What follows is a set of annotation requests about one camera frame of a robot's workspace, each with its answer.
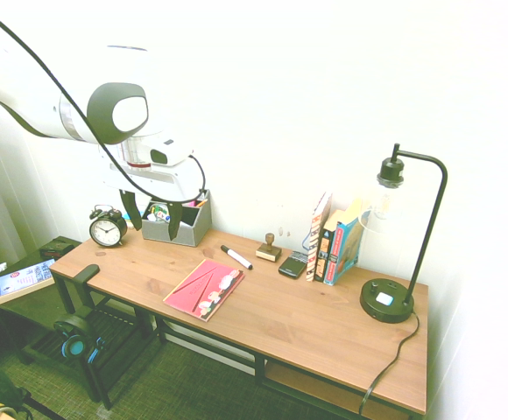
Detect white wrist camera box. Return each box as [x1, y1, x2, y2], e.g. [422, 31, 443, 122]
[149, 138, 194, 168]

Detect black lamp power cable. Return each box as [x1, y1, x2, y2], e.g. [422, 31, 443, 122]
[357, 309, 421, 416]

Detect black twin-bell alarm clock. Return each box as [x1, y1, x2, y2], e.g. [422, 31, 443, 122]
[88, 204, 129, 249]

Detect pink sushi notebook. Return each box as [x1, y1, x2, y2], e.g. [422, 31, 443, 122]
[162, 258, 246, 323]

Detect wooden desk black frame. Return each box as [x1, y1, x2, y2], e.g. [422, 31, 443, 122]
[48, 227, 430, 420]

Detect white marker black cap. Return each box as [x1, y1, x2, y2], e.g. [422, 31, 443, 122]
[219, 244, 254, 271]

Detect grey felt desk organizer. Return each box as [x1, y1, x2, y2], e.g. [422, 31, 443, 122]
[141, 188, 213, 249]

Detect blue white paperback book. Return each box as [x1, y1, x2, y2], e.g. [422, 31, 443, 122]
[0, 258, 57, 306]

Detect black orange spine book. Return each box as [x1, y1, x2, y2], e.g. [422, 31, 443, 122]
[314, 209, 343, 284]

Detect small black flat case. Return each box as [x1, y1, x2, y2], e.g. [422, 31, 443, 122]
[39, 243, 76, 258]

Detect dark green side table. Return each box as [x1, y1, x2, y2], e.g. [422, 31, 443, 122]
[0, 235, 82, 365]

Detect black headphone hanger clamp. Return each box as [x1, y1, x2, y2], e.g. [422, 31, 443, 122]
[62, 263, 102, 317]

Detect black desk lamp glass bulb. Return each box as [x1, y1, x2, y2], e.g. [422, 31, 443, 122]
[358, 143, 449, 325]

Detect black slatted shoe rack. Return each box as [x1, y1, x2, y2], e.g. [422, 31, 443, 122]
[20, 300, 168, 410]

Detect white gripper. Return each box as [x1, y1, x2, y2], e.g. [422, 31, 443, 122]
[100, 157, 207, 242]

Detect black keypad phone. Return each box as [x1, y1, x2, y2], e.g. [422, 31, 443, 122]
[278, 250, 309, 280]

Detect blue cover book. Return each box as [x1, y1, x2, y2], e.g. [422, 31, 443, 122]
[323, 198, 372, 287]

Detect wooden rubber stamp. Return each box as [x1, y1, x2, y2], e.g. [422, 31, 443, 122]
[255, 232, 283, 263]

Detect black blue headphones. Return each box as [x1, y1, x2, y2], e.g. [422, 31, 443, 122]
[53, 316, 107, 366]

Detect red white striped book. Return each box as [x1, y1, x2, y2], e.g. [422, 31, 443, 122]
[306, 191, 334, 283]

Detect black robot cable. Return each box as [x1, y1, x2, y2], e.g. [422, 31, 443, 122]
[0, 0, 207, 203]

